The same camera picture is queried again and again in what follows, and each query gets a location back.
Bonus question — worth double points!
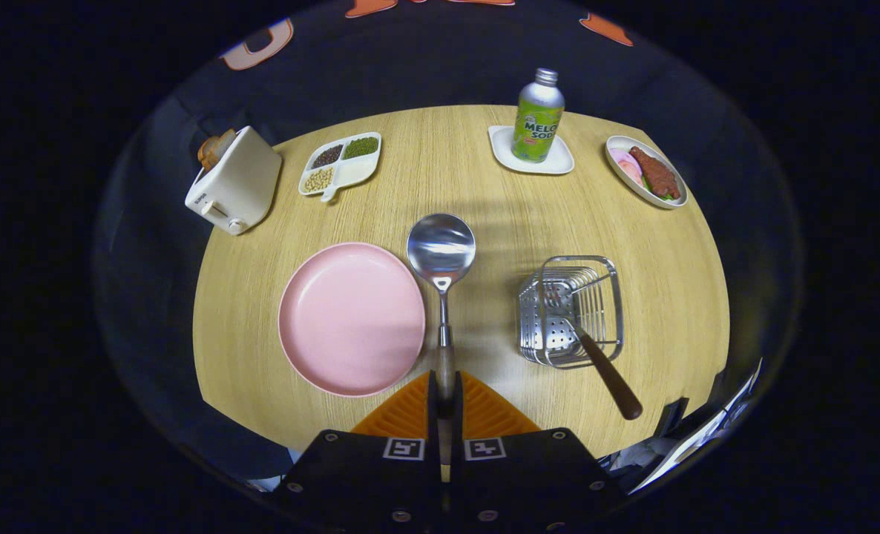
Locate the wooden-handled metal spoon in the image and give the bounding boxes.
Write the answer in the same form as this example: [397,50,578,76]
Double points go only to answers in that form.
[407,213,477,483]

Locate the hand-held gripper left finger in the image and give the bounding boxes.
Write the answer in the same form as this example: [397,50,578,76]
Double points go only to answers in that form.
[273,371,441,534]

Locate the white toaster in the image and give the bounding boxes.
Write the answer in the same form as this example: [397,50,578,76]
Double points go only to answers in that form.
[185,125,283,237]

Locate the pink ham slices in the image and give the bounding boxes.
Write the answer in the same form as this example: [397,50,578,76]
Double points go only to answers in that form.
[608,148,644,186]

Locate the white paper sheets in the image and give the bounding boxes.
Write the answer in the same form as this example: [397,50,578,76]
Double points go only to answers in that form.
[629,358,764,496]

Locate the green soda bottle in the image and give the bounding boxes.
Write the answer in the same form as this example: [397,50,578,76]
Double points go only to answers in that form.
[511,67,565,164]

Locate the white oval plate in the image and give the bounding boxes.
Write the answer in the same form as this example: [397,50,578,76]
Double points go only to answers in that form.
[605,135,689,211]

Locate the toasted bread slice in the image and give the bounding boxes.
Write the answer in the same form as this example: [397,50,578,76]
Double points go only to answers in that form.
[197,129,237,173]

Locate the brown grilled meat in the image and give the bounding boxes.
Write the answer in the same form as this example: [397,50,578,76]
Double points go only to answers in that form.
[628,146,683,200]

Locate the pink round plate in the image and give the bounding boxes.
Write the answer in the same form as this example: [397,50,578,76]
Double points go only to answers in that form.
[278,242,427,398]

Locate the white divided dish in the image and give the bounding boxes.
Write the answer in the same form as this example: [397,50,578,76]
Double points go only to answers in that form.
[298,132,383,204]

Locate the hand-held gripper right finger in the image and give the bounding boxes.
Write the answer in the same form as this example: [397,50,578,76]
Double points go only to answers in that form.
[450,371,626,534]

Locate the wooden-handled metal fork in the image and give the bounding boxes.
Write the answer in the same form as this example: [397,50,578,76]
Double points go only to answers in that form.
[544,286,643,421]

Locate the green lettuce leaf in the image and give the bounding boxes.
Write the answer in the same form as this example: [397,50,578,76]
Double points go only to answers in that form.
[640,174,674,202]

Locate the white square coaster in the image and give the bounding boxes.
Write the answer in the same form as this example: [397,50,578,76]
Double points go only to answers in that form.
[487,125,576,176]

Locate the metal wire cutlery basket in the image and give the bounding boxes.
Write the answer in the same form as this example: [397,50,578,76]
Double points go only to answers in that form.
[517,255,625,369]

